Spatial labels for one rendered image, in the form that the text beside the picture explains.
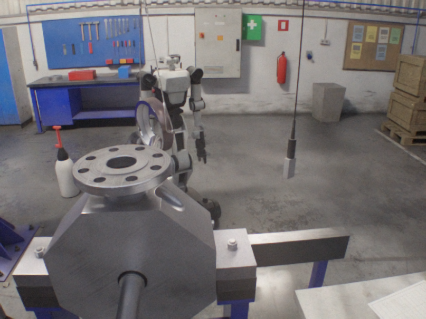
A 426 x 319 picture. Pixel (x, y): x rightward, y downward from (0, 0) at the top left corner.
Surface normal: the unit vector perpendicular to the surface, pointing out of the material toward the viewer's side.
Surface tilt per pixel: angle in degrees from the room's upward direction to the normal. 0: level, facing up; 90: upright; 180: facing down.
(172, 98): 90
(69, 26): 90
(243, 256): 0
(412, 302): 0
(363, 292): 0
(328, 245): 90
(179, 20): 90
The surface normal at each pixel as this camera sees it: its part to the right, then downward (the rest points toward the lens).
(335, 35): 0.07, 0.41
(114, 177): 0.00, -0.91
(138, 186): 0.54, 0.35
